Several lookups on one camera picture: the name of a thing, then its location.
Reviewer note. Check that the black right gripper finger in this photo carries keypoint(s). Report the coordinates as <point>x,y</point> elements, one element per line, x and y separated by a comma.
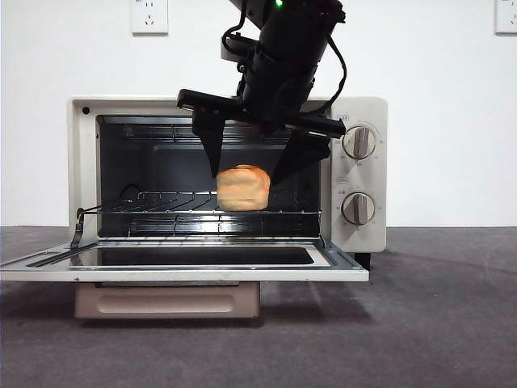
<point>212,137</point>
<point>301,155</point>

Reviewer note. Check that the golden bread loaf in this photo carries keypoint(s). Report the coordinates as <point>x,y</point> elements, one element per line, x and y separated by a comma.
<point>242,188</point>

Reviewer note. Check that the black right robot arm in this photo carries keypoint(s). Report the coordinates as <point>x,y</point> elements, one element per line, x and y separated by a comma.
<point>297,32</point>

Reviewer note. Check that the beige oven knob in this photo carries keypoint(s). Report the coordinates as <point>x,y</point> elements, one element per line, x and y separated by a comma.
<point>359,142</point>
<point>358,208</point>

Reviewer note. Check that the cream Toshiba toaster oven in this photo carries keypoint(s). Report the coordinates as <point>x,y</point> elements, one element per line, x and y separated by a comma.
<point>359,109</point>

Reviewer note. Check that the black oven foot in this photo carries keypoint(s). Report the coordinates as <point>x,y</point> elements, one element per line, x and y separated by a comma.
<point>363,259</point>

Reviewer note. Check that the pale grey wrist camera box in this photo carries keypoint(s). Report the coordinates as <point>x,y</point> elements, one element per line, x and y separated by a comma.
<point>227,52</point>

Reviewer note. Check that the white wall socket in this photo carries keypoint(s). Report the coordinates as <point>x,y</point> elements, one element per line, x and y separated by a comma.
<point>149,18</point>
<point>507,18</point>

